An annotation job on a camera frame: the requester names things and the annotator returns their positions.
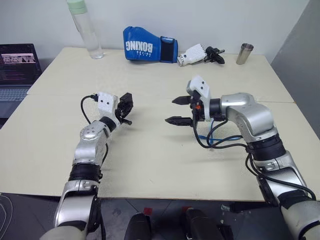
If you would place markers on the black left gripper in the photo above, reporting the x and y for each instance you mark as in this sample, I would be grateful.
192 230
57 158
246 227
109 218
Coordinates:
120 113

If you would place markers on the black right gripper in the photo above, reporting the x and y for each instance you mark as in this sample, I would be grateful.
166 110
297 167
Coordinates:
195 113

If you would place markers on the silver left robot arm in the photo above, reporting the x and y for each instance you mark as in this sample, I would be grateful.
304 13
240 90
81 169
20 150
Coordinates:
86 150

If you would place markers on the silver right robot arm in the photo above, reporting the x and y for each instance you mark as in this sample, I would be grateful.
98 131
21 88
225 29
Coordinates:
250 112

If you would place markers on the spare black gripper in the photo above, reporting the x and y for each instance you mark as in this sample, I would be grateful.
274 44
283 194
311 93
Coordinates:
214 55

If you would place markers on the blue boxing glove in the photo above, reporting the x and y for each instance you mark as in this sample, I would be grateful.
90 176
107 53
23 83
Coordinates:
140 45

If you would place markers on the metal cup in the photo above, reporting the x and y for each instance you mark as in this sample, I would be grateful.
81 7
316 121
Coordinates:
244 55

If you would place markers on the clear bottle with green cap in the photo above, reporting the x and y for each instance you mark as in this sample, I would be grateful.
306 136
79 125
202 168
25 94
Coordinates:
88 32

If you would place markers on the dark grey laptop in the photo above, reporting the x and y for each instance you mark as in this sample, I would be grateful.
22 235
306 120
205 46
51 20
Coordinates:
17 72

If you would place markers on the wide dark rounded shape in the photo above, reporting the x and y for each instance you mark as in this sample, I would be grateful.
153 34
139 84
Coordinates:
200 225

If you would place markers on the narrow dark rounded shape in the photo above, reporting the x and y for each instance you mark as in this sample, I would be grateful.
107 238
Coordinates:
138 227

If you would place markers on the black mat with white lines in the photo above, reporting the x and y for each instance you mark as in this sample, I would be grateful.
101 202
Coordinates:
25 215

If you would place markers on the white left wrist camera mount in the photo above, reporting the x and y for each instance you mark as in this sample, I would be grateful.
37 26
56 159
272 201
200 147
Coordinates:
106 103

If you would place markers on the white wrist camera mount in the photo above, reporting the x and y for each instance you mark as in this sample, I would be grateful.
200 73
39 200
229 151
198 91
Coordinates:
106 103
200 86

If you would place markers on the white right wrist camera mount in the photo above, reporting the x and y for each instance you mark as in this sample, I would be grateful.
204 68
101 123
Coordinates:
200 86

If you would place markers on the spare white camera mount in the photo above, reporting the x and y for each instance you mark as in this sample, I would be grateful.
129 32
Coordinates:
191 56

